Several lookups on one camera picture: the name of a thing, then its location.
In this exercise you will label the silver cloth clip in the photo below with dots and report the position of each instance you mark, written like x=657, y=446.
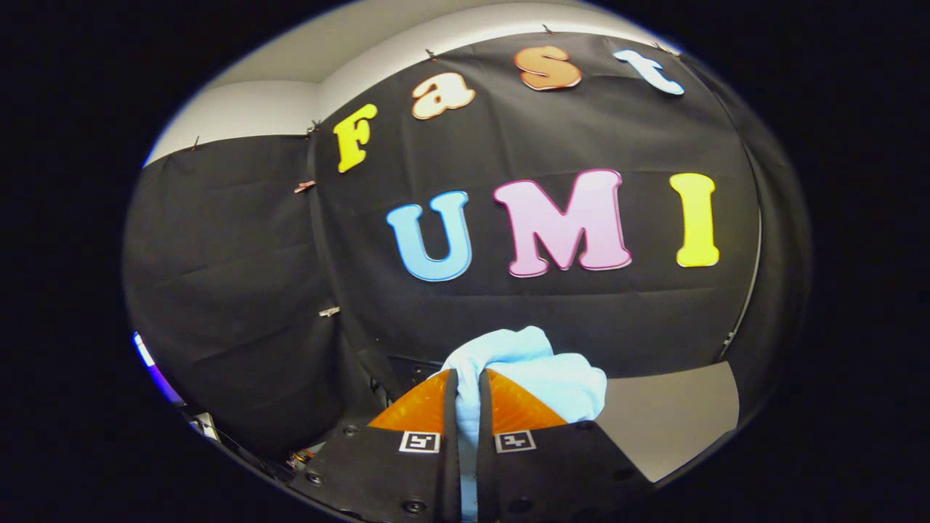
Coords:
x=329, y=311

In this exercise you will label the light blue shirt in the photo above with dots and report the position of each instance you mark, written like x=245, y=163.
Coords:
x=538, y=363

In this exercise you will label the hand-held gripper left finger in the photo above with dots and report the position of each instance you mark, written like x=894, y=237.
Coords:
x=451, y=436

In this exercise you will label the copper cloth clip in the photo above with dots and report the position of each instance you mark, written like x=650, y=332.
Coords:
x=305, y=187

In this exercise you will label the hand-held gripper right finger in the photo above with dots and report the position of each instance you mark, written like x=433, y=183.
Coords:
x=485, y=436

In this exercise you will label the black backdrop cloth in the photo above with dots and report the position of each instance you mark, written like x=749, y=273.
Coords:
x=240, y=254

